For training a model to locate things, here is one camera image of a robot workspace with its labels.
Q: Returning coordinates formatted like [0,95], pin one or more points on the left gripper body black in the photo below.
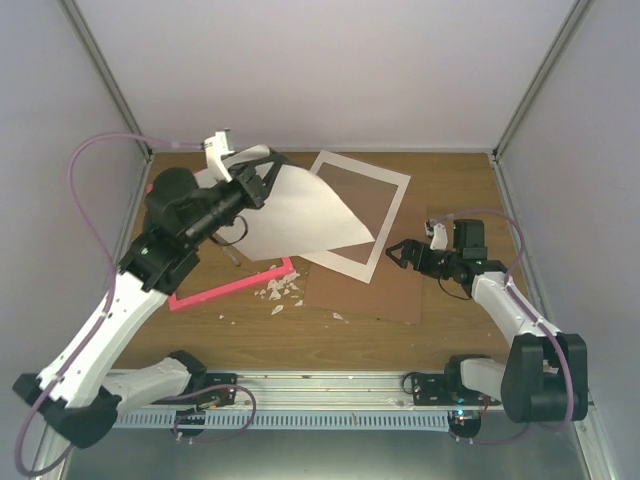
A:
[251,197]

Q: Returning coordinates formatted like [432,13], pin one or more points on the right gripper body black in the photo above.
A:
[438,268]

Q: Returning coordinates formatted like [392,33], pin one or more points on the sunset photo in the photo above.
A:
[302,215]

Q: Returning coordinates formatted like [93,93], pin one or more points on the pink picture frame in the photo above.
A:
[176,304]

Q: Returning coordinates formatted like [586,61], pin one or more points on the small screwdriver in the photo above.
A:
[231,254]

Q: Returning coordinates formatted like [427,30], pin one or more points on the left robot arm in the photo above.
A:
[74,394]

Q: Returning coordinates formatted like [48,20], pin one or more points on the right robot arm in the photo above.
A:
[545,377]

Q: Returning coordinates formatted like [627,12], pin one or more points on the white debris pile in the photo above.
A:
[282,293]

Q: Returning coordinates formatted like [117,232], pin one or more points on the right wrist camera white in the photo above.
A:
[437,235]

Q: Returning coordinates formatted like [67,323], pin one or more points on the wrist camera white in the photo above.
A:
[217,148]
[437,235]

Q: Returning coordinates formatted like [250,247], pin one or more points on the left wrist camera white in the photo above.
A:
[217,148]

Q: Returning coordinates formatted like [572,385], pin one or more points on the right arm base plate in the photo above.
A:
[441,389]

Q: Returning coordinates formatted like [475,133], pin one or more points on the aluminium front rail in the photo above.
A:
[350,387]

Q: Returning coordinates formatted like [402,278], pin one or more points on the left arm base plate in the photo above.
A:
[215,392]

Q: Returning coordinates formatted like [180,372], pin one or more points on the grey slotted cable duct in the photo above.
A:
[291,420]

